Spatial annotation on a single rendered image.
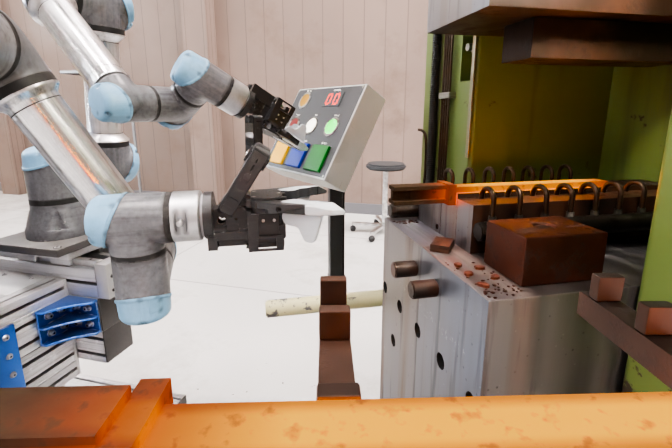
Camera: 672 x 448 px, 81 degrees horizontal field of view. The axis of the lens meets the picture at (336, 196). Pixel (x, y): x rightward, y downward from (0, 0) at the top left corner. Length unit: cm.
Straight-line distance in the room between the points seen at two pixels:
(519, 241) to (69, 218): 102
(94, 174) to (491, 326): 62
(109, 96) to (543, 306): 79
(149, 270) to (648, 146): 97
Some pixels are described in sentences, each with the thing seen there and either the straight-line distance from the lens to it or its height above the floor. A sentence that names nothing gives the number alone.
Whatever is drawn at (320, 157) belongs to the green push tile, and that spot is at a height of 101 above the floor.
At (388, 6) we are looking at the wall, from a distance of 436.
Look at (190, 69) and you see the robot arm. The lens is 88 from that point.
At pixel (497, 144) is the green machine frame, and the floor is 106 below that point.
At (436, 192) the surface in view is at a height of 100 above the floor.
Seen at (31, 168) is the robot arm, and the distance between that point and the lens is 119.
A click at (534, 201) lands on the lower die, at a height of 99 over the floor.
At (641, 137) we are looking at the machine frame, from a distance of 105.
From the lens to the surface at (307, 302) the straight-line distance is 108.
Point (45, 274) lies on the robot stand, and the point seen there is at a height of 73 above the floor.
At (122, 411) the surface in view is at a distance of 19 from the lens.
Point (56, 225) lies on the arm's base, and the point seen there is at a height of 85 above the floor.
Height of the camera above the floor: 113
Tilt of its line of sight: 12 degrees down
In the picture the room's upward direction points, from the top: straight up
